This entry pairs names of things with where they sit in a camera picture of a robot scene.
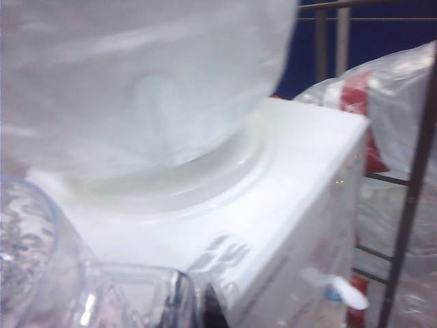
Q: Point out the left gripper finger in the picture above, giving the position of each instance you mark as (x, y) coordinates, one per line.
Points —
(215, 311)

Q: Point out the clear plastic mug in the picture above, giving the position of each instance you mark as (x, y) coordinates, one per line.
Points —
(34, 256)

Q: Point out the blue cold water tap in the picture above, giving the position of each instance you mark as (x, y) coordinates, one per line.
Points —
(351, 297)

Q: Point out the white floor water dispenser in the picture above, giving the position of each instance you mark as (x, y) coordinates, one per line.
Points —
(273, 171)

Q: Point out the bagged water jug red label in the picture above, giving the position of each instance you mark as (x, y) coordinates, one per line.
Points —
(372, 212)
(403, 102)

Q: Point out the inverted bagged water jug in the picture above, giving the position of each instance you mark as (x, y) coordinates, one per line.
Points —
(136, 68)

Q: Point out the dark metal jug rack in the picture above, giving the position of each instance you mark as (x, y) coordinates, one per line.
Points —
(409, 205)

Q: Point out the blue partition panel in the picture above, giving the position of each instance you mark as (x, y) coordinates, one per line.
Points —
(300, 51)

